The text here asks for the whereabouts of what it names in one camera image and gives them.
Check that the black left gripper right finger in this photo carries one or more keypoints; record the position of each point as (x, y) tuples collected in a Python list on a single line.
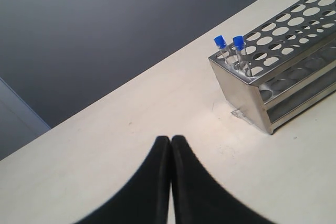
[(198, 197)]

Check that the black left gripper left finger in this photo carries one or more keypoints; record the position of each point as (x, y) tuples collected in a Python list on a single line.
[(145, 197)]

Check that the blue-capped tube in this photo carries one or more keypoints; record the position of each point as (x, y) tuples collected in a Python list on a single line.
[(224, 50), (240, 51)]

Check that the stainless steel test tube rack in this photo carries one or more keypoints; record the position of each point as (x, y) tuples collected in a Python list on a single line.
[(289, 65)]

